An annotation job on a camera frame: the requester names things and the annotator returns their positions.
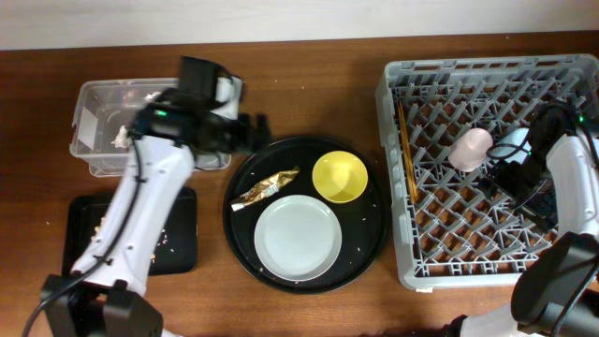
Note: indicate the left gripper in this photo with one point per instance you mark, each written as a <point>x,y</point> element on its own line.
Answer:
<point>236,137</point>

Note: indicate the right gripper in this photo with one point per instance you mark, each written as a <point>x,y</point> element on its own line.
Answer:
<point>543,210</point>

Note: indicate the blue cup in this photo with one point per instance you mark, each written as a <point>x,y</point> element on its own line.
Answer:
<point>515,138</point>

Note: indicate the pink cup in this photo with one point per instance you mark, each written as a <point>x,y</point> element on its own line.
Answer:
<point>470,150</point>

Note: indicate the brown coffee sachet wrapper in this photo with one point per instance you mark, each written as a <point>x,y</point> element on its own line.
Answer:
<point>265,188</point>

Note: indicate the white napkin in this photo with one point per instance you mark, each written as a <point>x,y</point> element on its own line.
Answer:
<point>122,141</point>

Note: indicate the wooden chopstick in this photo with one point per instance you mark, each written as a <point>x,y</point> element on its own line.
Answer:
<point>413,192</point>
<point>406,148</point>

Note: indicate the yellow bowl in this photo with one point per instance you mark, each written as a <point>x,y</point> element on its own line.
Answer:
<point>340,177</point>

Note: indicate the grey plate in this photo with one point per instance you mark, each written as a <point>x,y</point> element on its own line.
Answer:
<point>298,238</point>

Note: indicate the food scraps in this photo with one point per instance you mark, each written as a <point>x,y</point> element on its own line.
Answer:
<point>162,240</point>

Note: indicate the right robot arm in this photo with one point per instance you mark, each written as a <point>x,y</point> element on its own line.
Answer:
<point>555,186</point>

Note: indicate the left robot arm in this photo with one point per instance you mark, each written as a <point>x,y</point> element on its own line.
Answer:
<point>104,293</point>

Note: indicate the grey dishwasher rack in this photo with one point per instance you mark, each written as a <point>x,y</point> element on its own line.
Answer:
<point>454,236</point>

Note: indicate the clear plastic bin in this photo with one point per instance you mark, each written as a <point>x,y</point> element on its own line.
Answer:
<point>102,109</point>

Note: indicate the black rectangular tray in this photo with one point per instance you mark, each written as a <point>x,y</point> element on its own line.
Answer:
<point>180,254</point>

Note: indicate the round black serving tray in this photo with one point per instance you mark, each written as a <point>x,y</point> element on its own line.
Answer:
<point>364,221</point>

